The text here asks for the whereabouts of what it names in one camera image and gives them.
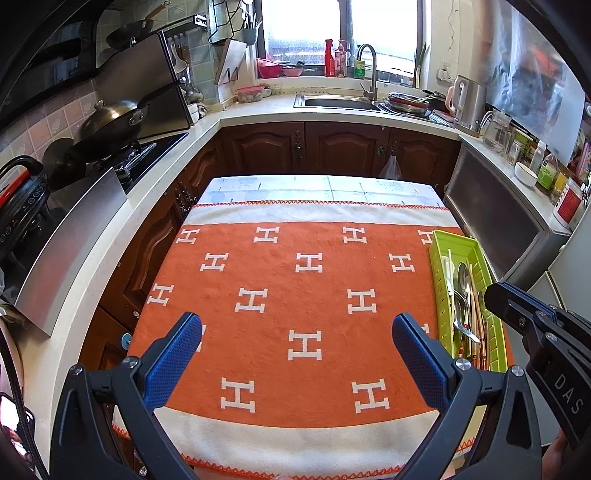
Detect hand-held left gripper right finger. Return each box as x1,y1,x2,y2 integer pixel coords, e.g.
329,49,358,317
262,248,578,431
392,313,542,480

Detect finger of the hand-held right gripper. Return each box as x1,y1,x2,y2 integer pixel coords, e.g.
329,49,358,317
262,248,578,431
484,283,557,346
501,281,591,334

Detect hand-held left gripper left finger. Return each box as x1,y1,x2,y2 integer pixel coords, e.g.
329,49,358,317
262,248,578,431
48,311,203,480

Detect large metal spoon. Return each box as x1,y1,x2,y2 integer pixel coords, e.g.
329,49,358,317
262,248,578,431
456,261,481,344

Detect white ceramic spoon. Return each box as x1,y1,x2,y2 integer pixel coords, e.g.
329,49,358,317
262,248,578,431
440,249,455,296

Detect green plastic utensil tray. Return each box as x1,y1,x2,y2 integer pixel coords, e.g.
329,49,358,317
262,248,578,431
428,229,509,374

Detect person's right hand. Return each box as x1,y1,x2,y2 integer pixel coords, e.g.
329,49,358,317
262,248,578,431
541,434,571,480

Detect grey refrigerator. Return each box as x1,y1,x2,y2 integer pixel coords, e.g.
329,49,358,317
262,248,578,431
531,217,591,324

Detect grey frosted door cabinet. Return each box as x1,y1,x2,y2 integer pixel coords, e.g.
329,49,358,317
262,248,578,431
443,138,573,289

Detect red label white container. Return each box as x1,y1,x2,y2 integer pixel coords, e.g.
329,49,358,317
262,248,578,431
553,178,588,232

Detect yellow jar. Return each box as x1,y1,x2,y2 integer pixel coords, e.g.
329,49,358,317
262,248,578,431
551,172,570,206

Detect orange printed towel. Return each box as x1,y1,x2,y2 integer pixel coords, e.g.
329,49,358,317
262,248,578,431
112,202,513,480

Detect white ceramic bowl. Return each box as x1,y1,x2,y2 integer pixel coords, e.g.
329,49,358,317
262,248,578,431
514,161,539,188

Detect green label bottle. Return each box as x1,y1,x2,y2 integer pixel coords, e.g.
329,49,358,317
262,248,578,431
538,152,560,191

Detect white plastic bottle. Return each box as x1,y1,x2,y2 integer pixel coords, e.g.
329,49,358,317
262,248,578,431
530,141,547,175

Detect steel stove splash guard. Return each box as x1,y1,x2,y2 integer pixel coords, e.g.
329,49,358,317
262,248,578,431
14,166,129,337
95,30,195,141

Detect glass pitcher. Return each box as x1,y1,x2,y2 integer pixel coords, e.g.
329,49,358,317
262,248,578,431
480,108,513,155

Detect white plastic bag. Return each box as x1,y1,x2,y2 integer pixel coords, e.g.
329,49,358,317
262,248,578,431
379,154,402,182

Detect steel electric kettle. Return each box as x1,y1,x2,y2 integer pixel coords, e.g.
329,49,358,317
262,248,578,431
450,74,488,134

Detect black gas stove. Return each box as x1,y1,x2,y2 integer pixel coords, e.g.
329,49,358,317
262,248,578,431
111,131,190,195

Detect pale blue checked tablecloth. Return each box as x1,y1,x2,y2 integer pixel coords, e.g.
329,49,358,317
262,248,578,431
197,174,446,208

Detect black electric pressure cooker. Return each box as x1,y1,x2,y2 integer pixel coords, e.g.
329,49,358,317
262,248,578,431
0,154,49,296

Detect stacked dishes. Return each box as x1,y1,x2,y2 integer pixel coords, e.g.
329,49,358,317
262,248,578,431
385,90,446,116

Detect brown wooden base cabinets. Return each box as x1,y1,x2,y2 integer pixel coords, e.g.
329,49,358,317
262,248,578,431
78,121,462,370

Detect dark steel wok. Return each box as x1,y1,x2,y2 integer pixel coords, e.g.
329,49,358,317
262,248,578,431
74,99,151,153

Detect steel sink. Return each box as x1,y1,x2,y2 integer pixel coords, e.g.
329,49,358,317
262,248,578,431
293,92,389,112

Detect pink bowl of produce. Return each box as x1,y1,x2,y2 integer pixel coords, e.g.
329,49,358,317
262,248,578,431
235,85,266,104

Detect steel faucet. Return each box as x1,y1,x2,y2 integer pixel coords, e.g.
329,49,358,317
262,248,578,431
355,44,379,102

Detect wooden cutting board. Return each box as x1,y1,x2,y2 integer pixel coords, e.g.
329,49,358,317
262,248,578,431
213,39,247,104

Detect hanging black frying pan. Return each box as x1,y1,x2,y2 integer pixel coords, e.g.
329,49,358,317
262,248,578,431
105,2,171,49

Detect grey hanging utensil holder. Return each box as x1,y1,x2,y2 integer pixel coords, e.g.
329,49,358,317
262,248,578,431
240,11,259,49

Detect black range hood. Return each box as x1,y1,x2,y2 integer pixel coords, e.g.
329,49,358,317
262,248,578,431
0,0,121,112

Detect kitchen window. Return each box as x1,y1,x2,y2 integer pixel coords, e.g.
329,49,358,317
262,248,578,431
261,0,426,79

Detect black wire rack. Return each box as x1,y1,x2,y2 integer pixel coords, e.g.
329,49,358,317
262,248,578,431
207,0,252,44

